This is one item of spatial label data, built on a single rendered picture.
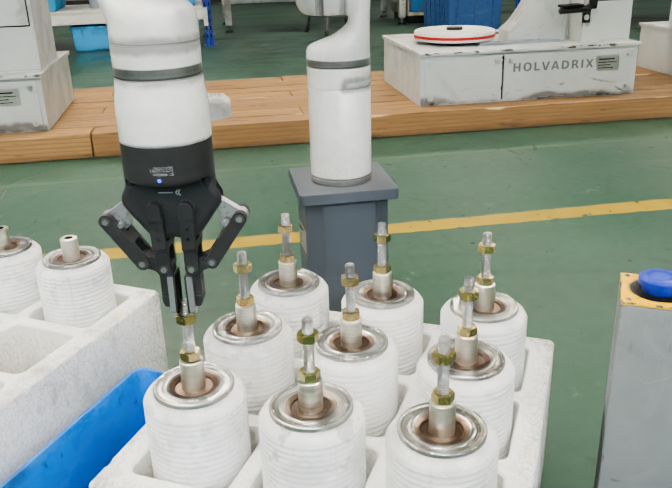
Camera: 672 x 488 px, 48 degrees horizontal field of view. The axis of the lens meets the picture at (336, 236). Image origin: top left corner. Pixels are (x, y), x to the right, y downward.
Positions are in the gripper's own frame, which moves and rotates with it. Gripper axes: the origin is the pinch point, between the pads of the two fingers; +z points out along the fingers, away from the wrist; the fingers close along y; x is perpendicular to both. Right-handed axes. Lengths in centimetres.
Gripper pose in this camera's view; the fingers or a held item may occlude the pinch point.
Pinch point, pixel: (183, 290)
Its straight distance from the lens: 68.7
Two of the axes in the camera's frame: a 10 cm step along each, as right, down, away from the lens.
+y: 10.0, -0.2, -0.2
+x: 0.1, -3.7, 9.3
